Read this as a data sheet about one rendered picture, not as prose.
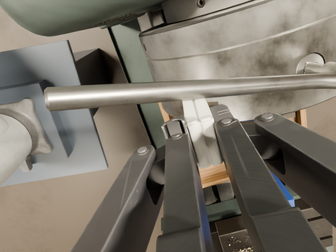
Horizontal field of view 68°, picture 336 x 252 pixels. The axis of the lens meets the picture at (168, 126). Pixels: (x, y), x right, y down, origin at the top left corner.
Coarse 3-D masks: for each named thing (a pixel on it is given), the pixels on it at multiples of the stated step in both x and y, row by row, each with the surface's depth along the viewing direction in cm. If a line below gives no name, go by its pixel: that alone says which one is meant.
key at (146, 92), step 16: (176, 80) 15; (192, 80) 15; (208, 80) 15; (224, 80) 16; (240, 80) 16; (256, 80) 17; (272, 80) 17; (288, 80) 18; (304, 80) 18; (320, 80) 19; (48, 96) 12; (64, 96) 12; (80, 96) 12; (96, 96) 12; (112, 96) 13; (128, 96) 13; (144, 96) 14; (160, 96) 14; (176, 96) 14; (192, 96) 15; (208, 96) 16
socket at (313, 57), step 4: (312, 52) 26; (304, 56) 26; (308, 56) 26; (312, 56) 26; (316, 56) 26; (320, 56) 26; (300, 60) 26; (304, 60) 26; (308, 60) 26; (312, 60) 26; (316, 60) 26; (320, 60) 26; (300, 64) 26; (304, 64) 26; (296, 68) 26; (300, 68) 26; (296, 72) 26; (300, 72) 26
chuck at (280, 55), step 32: (288, 32) 25; (320, 32) 25; (160, 64) 33; (192, 64) 29; (224, 64) 27; (256, 64) 26; (288, 64) 26; (224, 96) 29; (256, 96) 28; (288, 96) 27; (320, 96) 28
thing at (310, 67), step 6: (306, 66) 26; (312, 66) 25; (318, 66) 25; (324, 66) 23; (330, 66) 23; (306, 72) 26; (312, 72) 25; (318, 72) 24; (324, 72) 23; (330, 72) 23
